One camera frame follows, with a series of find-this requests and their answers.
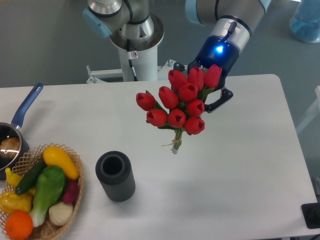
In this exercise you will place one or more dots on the yellow squash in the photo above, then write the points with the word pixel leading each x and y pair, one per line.
pixel 55 156

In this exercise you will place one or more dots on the white metal base frame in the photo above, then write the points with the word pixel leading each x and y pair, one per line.
pixel 116 75

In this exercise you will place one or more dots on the blue handled saucepan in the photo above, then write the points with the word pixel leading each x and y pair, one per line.
pixel 12 130

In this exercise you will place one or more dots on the brown bread roll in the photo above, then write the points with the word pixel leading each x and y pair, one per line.
pixel 9 148

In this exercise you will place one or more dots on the woven wicker basket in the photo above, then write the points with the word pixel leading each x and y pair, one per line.
pixel 46 231

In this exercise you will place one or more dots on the red tulip bouquet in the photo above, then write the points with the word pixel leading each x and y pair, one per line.
pixel 182 104

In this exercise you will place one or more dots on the green bok choy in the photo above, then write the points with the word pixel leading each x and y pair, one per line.
pixel 48 189

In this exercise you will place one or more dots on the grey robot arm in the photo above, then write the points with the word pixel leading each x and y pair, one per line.
pixel 235 18

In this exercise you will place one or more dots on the black device at edge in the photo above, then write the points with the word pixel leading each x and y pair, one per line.
pixel 311 214

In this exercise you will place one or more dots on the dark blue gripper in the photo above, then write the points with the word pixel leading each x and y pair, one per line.
pixel 218 51

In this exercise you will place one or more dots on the dark grey ribbed vase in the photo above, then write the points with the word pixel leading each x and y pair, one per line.
pixel 114 172

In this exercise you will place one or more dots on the dark green cucumber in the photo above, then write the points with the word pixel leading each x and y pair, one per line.
pixel 29 180

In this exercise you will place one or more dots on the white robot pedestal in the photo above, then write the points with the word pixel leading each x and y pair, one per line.
pixel 137 46

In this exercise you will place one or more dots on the white garlic bulb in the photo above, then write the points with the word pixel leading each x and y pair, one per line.
pixel 60 213

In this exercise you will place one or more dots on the yellow banana pepper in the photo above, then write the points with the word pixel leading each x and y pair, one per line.
pixel 12 178

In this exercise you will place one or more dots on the orange fruit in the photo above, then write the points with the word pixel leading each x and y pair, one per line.
pixel 19 225

